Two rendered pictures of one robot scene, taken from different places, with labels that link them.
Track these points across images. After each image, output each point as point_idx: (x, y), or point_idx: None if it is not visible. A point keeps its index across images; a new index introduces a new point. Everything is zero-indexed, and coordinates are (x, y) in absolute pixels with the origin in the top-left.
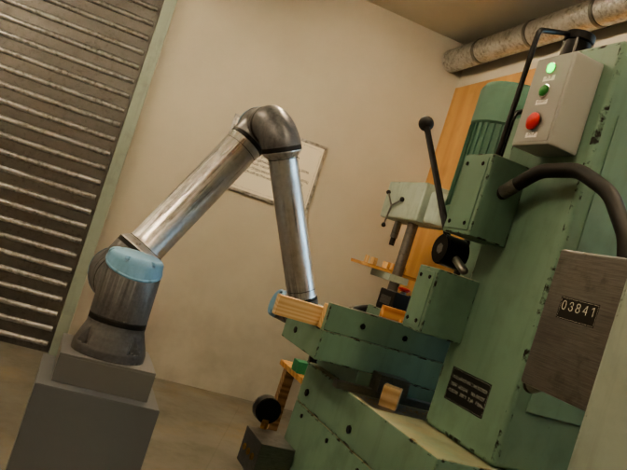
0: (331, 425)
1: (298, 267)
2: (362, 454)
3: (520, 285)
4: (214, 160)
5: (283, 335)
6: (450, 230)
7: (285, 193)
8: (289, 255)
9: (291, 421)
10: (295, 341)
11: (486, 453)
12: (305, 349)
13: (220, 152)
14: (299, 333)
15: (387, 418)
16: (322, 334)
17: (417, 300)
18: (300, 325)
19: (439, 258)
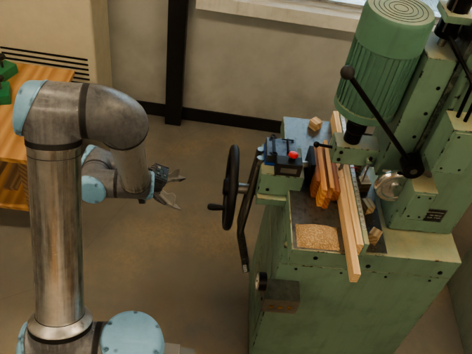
0: (343, 267)
1: (147, 175)
2: (388, 271)
3: (469, 171)
4: (69, 199)
5: (292, 260)
6: (440, 172)
7: (142, 152)
8: (141, 177)
9: (280, 272)
10: (319, 263)
11: (445, 232)
12: (341, 264)
13: (67, 186)
14: (324, 258)
15: (404, 255)
16: (362, 257)
17: (417, 208)
18: (323, 256)
19: (415, 177)
